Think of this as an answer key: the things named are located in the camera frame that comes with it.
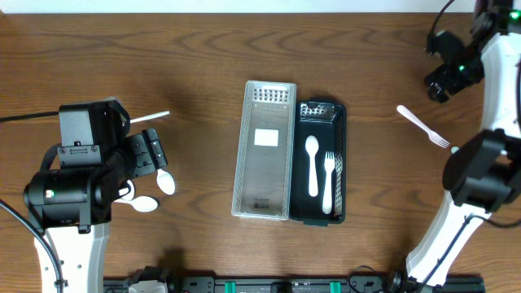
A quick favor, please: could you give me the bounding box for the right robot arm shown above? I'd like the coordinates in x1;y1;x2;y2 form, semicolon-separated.
386;0;520;292

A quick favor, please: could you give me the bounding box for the black plastic mesh basket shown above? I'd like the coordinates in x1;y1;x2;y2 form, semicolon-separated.
289;99;347;227

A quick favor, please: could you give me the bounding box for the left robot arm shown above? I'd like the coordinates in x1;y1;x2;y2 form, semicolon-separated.
24;99;168;292

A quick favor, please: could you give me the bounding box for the white plastic spoon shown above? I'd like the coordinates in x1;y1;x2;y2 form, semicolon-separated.
304;135;319;197
115;196;159;213
118;180;135;201
130;111;170;124
156;168;176;195

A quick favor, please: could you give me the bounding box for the clear plastic mesh basket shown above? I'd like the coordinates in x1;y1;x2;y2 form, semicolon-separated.
231;81;296;221

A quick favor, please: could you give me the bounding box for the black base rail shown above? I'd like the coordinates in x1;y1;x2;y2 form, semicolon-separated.
103;266;486;293

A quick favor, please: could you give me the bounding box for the white label in basket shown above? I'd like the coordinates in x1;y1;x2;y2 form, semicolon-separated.
254;129;278;147

